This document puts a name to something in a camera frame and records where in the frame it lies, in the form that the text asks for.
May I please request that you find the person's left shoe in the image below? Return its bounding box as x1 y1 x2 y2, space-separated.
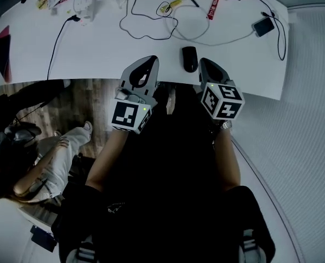
65 235 98 263

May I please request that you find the black flat box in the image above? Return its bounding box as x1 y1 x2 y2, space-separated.
30 224 58 254

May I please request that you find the red snack packet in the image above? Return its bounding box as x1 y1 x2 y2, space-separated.
206 0 221 21

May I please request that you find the dark smartphone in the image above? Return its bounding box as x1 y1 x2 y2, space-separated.
252 16 276 38

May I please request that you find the white cable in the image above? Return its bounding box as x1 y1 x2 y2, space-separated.
164 3 258 47

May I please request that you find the black and red folder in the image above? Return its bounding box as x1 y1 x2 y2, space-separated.
0 25 14 83

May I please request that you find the small yellow packet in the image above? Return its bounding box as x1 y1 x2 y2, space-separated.
156 0 185 14

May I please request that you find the silver wristwatch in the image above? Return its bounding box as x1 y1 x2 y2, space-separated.
219 119 233 133

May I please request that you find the black computer mouse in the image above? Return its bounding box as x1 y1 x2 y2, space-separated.
181 45 199 73

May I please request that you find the thick black power cable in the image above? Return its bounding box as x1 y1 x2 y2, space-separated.
46 14 81 81

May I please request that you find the person's black clothing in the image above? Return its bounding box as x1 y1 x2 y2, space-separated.
52 81 276 263

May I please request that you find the person's shoe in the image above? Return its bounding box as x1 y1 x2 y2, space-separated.
238 228 265 263
65 235 98 263

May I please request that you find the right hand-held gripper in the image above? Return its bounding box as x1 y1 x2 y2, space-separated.
198 57 246 121

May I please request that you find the black phone cable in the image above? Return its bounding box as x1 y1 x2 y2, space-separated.
250 0 287 61

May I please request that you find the person's left forearm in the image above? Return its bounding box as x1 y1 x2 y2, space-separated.
84 127 130 195

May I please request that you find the thin black looped cable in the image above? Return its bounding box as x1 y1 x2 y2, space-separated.
119 0 179 41

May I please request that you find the person's right forearm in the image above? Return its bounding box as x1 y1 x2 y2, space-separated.
212 120 242 193

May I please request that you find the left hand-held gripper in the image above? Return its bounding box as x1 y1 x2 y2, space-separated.
111 55 161 135

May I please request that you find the person's right shoe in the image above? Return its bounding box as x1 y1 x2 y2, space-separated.
238 228 265 263

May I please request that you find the white power strip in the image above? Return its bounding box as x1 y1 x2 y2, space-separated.
72 0 96 25

